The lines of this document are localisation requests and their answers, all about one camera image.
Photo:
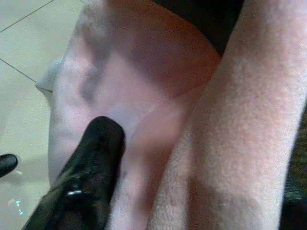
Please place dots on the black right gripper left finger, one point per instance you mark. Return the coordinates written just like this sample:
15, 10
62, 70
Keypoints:
8, 163

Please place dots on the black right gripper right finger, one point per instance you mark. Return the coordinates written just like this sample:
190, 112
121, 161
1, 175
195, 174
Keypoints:
91, 167

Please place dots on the pink plush pillow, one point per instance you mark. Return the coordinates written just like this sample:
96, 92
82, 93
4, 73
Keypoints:
168, 119

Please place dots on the brown velvet sofa chair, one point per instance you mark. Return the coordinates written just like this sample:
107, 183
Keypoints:
204, 24

